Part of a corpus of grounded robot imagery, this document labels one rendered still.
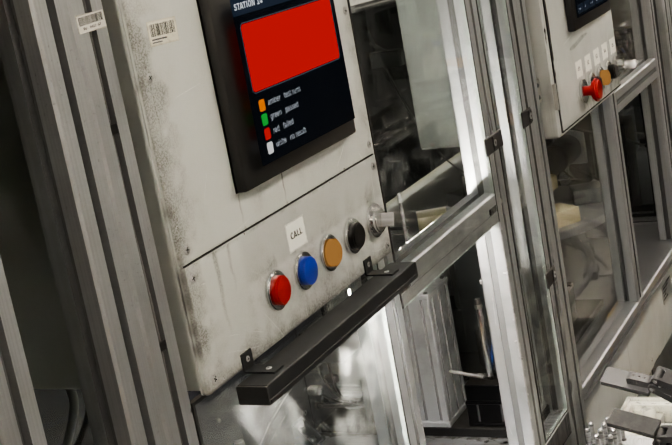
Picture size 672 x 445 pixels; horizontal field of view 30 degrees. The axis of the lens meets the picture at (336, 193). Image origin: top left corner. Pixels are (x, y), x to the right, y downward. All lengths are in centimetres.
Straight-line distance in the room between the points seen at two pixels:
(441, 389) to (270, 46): 97
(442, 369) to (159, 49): 109
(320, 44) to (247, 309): 30
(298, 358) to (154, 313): 17
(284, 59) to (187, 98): 15
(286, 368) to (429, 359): 89
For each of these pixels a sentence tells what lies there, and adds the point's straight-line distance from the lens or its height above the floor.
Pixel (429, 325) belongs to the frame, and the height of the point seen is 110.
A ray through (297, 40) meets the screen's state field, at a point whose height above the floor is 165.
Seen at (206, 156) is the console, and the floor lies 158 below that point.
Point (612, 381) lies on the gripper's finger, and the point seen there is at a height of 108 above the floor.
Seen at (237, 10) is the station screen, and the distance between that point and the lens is 119.
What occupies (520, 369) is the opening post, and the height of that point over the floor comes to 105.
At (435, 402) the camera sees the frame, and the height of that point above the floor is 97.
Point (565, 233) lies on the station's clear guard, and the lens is 224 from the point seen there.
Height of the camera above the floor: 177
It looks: 12 degrees down
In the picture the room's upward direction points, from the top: 11 degrees counter-clockwise
